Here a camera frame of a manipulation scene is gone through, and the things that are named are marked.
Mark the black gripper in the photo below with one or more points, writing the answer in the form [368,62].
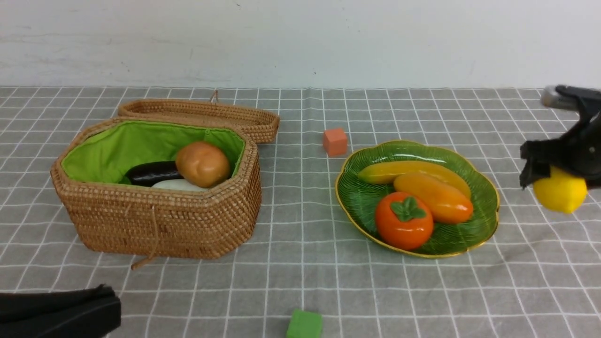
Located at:
[576,152]

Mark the yellow lemon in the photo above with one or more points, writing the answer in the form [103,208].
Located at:
[560,192]

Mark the orange yellow mango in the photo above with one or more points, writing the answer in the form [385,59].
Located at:
[449,202]

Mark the orange persimmon green leaf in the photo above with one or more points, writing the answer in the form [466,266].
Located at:
[403,221]

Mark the yellow banana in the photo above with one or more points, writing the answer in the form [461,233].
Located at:
[386,172]

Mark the brown potato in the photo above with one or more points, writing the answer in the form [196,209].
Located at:
[203,164]

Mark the white radish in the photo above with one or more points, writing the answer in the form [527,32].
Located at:
[177,184]

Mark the dark purple eggplant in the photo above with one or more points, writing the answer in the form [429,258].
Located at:
[148,174]

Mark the grey checkered tablecloth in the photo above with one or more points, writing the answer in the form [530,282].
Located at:
[281,234]

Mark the green leaf-shaped plate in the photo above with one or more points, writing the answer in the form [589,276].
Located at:
[359,199]

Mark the orange foam cube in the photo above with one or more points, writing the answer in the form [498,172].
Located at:
[335,142]

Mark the woven wicker basket lid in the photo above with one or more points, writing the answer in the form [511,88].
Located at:
[259,125]

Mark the green foam cube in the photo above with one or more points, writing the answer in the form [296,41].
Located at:
[305,324]

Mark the woven wicker basket green lining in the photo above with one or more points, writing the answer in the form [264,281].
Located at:
[125,219]

